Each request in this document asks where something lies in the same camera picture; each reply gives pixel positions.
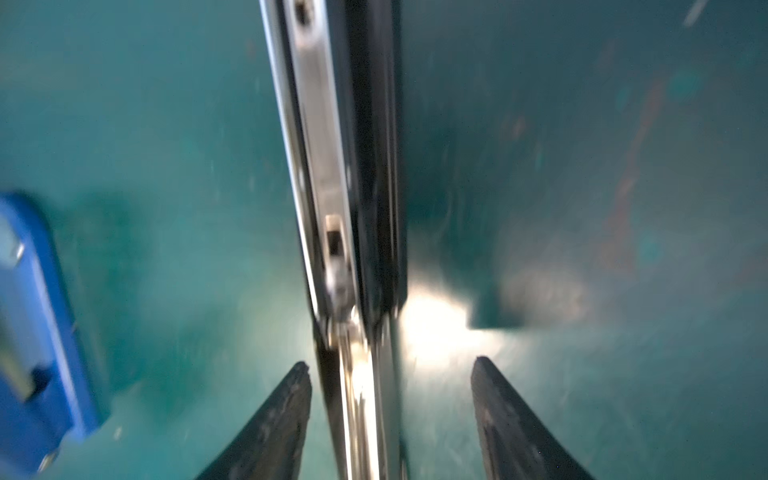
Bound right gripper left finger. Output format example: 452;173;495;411
198;361;312;480

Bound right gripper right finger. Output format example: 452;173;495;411
471;356;593;480

